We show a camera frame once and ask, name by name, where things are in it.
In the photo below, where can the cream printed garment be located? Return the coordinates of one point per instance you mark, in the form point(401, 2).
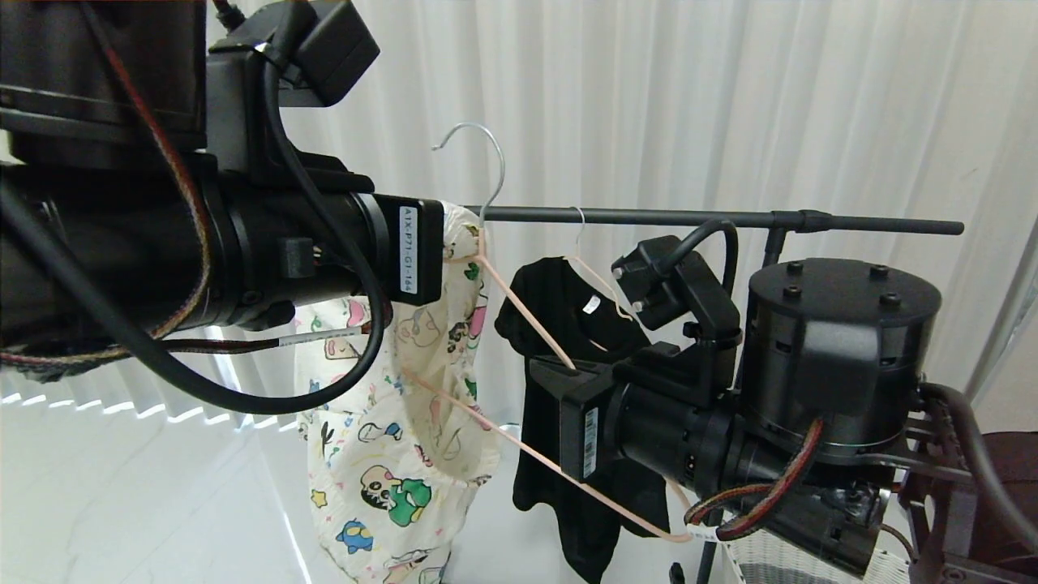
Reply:
point(389, 454)

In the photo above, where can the pink clothes hanger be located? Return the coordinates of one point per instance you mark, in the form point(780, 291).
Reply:
point(519, 439)
point(581, 235)

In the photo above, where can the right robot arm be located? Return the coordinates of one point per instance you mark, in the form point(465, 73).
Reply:
point(843, 349)

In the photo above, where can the black short-sleeved shirt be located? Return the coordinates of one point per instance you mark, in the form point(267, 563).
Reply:
point(551, 312)

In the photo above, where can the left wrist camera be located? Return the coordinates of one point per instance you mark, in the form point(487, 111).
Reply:
point(324, 49)

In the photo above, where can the white curtain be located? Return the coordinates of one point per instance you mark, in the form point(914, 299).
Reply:
point(649, 97)

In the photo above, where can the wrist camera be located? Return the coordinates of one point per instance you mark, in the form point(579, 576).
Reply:
point(689, 284)
point(324, 49)

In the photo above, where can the white laundry basket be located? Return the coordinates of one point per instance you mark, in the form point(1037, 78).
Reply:
point(770, 564)

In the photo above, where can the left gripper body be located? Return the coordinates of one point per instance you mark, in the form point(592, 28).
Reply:
point(268, 243)

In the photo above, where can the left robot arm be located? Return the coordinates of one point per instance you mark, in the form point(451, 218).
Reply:
point(81, 73)

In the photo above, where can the black clothes rack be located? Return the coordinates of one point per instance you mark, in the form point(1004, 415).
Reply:
point(649, 216)

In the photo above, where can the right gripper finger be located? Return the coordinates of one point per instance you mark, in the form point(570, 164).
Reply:
point(551, 377)

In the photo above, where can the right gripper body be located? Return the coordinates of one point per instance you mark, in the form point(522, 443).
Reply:
point(665, 430)

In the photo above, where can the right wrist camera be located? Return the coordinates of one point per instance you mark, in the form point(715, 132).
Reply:
point(689, 284)

